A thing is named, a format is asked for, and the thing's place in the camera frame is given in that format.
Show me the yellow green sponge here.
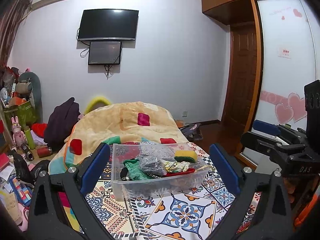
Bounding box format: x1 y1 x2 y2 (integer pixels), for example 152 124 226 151
174 150 198 163

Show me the red velvet item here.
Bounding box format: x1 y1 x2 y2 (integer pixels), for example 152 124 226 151
165 168 195 177

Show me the floral yellow scrunchie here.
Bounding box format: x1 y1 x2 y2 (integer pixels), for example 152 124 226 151
161 160 190 173

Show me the green knitted cloth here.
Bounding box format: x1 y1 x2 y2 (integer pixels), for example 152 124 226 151
123 158 152 180

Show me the black gold-patterned soft item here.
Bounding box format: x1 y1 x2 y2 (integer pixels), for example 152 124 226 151
120 167 131 181

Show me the grey knitted cloth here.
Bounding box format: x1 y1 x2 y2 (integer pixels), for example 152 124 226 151
137 156 167 177

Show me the bag on floor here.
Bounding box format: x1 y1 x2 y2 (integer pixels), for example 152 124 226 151
180 123 203 142

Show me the red cylinder can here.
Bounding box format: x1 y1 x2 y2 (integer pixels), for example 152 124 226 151
36 146 53 158

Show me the green bottle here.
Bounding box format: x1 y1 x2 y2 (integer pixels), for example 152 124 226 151
24 126 36 150

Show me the patterned tile bedsheet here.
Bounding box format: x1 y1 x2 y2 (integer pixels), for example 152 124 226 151
57 139 263 240

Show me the white wardrobe sliding door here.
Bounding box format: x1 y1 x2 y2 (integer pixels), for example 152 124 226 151
241 0 320 165

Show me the pink rabbit figure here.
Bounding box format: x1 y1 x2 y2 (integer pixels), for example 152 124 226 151
11 116 27 149

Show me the clear plastic storage box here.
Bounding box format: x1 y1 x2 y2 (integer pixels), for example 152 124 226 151
111 143 214 201

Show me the dark purple garment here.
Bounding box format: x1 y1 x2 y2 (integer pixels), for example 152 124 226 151
44 97 80 152

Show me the brown wooden door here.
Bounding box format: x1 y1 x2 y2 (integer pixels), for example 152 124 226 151
221 23 258 156

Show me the green cardboard box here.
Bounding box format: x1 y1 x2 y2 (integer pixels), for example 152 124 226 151
4 101 38 128

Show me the beige fleece blanket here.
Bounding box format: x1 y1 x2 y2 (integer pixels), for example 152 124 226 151
48 102 187 175

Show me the grey shark plush toy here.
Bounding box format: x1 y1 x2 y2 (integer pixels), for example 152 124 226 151
15 72 42 111

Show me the yellow fuzzy item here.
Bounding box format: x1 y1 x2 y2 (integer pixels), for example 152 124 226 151
84 96 112 115

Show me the striped red curtain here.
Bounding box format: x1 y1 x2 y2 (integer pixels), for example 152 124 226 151
1 0 31 67

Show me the small black wall monitor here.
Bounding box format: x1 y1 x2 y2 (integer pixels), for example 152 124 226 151
88 41 122 65

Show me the wall-mounted black television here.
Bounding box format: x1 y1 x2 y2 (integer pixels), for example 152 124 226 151
78 9 139 41

